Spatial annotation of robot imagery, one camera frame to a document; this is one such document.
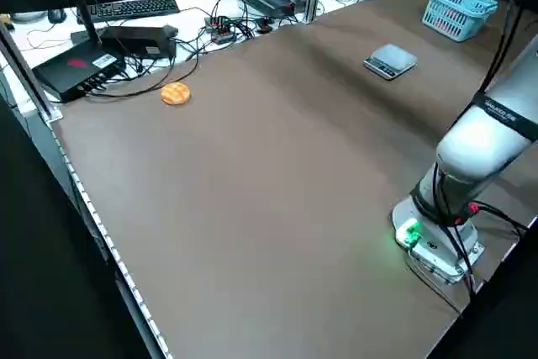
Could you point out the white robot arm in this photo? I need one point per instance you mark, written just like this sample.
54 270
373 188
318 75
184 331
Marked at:
475 153

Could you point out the black power brick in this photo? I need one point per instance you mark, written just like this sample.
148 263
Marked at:
138 37

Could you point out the black box with red logo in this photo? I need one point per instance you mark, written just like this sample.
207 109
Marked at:
75 67

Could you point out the round orange waffle-pattern bread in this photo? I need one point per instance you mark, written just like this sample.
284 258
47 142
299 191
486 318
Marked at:
175 94

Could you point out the black computer keyboard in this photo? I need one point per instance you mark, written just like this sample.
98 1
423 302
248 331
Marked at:
126 8

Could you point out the grey hub with red plugs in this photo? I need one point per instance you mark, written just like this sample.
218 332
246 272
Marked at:
220 31

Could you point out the black computer mouse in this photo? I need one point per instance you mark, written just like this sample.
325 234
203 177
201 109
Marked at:
56 15

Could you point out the light blue plastic shopping basket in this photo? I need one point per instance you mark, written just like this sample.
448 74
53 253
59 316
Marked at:
460 1

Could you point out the white desk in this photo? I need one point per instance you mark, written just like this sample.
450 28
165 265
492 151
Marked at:
189 1

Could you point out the silver aluminium corner frame post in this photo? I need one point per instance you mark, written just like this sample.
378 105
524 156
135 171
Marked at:
25 69

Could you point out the silver digital kitchen scale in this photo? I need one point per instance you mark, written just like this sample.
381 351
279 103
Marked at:
391 56

